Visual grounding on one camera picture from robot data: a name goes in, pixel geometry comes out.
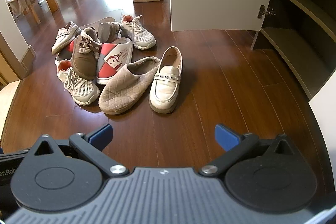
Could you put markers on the red grey white slipper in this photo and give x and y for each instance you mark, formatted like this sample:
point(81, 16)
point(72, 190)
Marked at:
point(113, 66)
point(61, 56)

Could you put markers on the brown fleece buckle boot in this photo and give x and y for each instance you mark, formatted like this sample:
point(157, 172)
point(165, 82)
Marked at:
point(106, 31)
point(84, 64)

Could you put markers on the cream leather loafer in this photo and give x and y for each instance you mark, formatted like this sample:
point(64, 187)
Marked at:
point(63, 39)
point(165, 87)

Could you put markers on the grey pink sneaker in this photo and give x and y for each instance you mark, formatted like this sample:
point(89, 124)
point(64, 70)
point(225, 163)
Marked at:
point(84, 90)

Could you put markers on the metal door hinge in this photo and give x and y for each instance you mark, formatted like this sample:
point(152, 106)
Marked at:
point(263, 12)

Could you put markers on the beige quilted slipper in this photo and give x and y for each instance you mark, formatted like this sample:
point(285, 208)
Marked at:
point(120, 92)

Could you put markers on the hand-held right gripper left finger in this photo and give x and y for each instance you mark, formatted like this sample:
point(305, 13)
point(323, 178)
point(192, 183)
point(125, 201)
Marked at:
point(102, 136)

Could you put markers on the white mesh lace sneaker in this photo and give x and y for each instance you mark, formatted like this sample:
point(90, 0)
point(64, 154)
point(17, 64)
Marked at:
point(143, 37)

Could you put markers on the shoe cabinet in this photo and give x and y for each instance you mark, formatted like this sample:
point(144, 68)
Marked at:
point(288, 40)

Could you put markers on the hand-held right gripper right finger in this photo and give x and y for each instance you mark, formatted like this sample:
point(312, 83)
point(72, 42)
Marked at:
point(225, 138)

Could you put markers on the dining chair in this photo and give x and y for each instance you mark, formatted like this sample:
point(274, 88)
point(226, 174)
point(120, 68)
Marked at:
point(23, 1)

